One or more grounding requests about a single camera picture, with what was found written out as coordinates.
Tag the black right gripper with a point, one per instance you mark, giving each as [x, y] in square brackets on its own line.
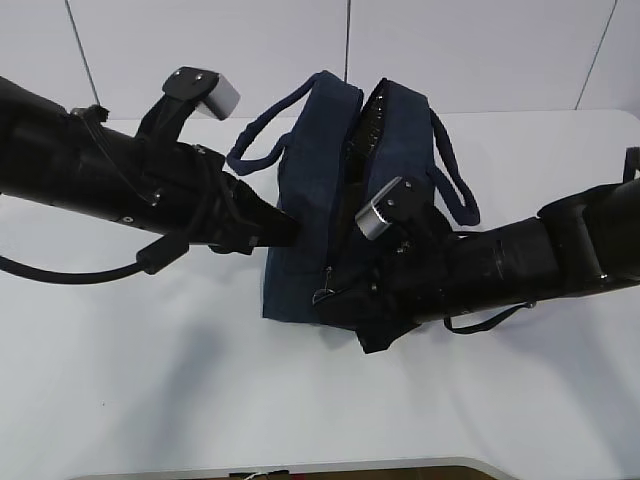
[403, 288]

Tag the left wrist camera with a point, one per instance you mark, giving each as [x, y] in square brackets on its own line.
[210, 92]

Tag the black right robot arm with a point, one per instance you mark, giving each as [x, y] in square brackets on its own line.
[580, 245]

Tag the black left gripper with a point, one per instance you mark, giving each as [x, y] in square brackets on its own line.
[230, 217]

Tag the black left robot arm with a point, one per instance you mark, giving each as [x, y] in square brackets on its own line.
[150, 180]

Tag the dark blue lunch bag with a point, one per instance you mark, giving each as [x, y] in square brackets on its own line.
[335, 148]

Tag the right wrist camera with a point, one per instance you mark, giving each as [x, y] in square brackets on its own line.
[399, 202]

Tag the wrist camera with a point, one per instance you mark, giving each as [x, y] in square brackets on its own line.
[399, 202]
[210, 92]

